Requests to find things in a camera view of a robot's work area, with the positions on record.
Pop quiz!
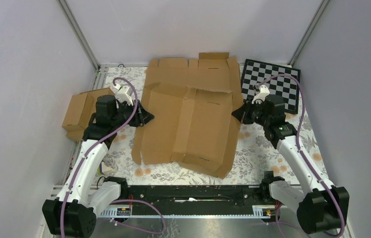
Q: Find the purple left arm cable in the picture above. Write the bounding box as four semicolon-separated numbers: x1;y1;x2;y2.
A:
59;77;139;238

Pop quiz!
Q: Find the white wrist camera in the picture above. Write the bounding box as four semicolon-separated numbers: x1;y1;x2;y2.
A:
251;85;270;105
111;84;134;105

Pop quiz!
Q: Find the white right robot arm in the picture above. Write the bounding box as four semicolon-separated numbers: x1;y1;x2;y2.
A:
232;95;350;238

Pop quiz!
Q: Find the floral patterned table mat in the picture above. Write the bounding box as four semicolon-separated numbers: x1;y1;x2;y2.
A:
104;67;328;185

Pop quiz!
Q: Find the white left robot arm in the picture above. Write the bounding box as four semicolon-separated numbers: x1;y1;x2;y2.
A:
42;95;155;238

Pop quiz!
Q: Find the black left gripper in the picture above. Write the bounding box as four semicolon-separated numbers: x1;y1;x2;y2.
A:
111;99;155;128

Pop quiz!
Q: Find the brown cardboard box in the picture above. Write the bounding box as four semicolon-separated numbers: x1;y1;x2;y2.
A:
131;82;243;179
62;87;114;142

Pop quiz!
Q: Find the folded brown cardboard box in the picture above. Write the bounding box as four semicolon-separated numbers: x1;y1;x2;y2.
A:
62;87;114;142

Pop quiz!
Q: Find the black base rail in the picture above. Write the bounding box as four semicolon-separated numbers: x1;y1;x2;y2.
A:
99;185;280;219

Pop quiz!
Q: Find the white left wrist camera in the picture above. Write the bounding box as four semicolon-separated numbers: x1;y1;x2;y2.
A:
111;84;134;105

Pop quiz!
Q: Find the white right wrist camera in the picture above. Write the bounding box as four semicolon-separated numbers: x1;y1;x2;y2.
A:
251;85;270;105

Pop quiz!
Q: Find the black white checkerboard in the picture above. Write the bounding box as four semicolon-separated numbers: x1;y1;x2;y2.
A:
241;59;301;114

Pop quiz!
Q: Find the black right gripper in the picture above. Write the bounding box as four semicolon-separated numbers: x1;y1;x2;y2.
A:
231;98;270;127

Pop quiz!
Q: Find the brown flat cardboard sheet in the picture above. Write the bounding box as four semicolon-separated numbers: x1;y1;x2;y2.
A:
145;52;243;100

